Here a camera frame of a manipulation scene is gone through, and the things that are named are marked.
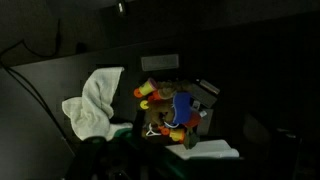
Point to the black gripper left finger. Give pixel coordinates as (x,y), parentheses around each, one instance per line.
(88,156)

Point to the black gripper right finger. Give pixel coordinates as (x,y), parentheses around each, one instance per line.
(283,153)

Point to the white terry towel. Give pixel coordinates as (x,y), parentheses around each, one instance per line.
(96,100)

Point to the yellow plastic disc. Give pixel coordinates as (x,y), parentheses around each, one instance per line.
(144,104)

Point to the brown plush toy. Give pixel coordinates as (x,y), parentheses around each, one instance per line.
(156,113)

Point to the dark rectangular block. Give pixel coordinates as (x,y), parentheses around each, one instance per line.
(160,62)
(205,121)
(204,95)

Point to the yellow cup purple lid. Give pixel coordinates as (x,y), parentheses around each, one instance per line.
(146,87)

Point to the red plastic toy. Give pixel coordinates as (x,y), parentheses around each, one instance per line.
(193,120)

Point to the dark cylindrical marker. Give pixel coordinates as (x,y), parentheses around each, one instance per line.
(209,86)

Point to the white plastic bin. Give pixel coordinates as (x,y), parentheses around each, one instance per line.
(206,150)

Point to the dark green toy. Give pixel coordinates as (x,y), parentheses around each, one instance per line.
(190,138)

